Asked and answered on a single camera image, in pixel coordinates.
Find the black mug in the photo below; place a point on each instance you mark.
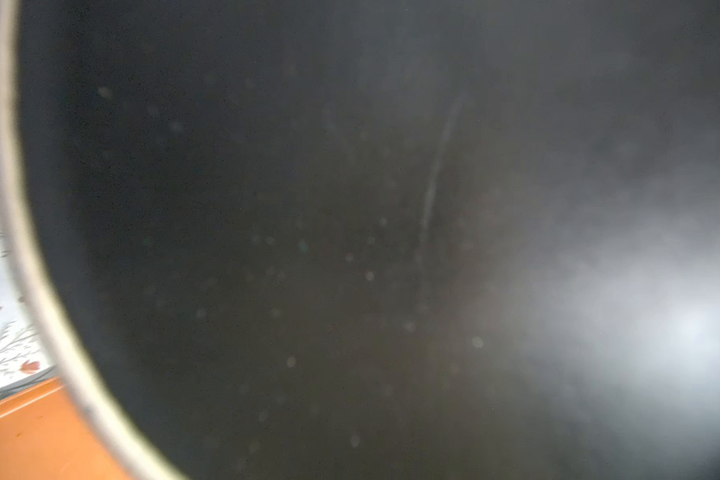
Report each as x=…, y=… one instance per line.
x=373, y=239

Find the orange wooden tray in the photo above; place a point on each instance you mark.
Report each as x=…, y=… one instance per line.
x=42, y=436

